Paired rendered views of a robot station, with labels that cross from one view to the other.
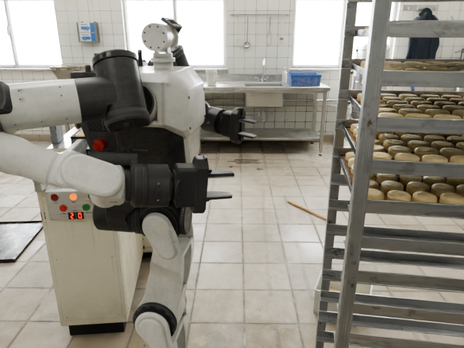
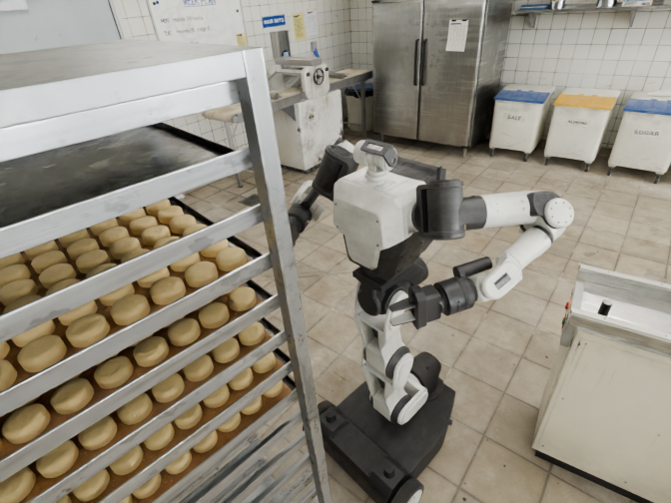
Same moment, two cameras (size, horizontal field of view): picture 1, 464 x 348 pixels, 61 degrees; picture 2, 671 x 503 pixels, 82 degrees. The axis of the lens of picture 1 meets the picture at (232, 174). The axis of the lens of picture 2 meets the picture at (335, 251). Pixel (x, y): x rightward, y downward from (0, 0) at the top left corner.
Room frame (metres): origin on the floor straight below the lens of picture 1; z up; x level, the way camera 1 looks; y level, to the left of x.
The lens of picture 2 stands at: (1.62, -0.69, 1.87)
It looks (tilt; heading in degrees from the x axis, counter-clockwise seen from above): 34 degrees down; 130
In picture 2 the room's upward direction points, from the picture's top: 5 degrees counter-clockwise
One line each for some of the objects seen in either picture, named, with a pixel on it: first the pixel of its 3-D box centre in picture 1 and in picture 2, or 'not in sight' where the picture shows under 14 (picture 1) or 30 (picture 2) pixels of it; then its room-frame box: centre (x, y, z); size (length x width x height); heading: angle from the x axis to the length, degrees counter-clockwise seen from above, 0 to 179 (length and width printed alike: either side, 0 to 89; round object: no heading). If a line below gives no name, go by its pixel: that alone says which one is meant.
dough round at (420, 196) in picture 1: (424, 199); not in sight; (0.81, -0.43, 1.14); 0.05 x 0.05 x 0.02
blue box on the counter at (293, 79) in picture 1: (303, 79); not in sight; (5.23, -0.94, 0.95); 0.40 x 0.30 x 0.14; 92
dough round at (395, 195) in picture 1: (398, 197); not in sight; (0.82, -0.38, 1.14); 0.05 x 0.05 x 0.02
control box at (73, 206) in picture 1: (75, 204); (571, 312); (1.62, 0.71, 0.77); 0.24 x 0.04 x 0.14; 95
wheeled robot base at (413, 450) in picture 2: not in sight; (392, 410); (1.08, 0.29, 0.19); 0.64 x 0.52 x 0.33; 81
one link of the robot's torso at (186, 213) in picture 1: (143, 205); (393, 277); (1.08, 0.27, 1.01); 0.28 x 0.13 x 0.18; 81
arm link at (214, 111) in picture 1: (226, 123); (434, 300); (1.34, 0.02, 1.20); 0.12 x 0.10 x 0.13; 54
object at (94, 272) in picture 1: (101, 230); (654, 403); (1.98, 0.74, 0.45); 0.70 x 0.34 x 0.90; 5
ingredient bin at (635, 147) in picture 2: not in sight; (647, 137); (1.71, 4.47, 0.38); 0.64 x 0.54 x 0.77; 88
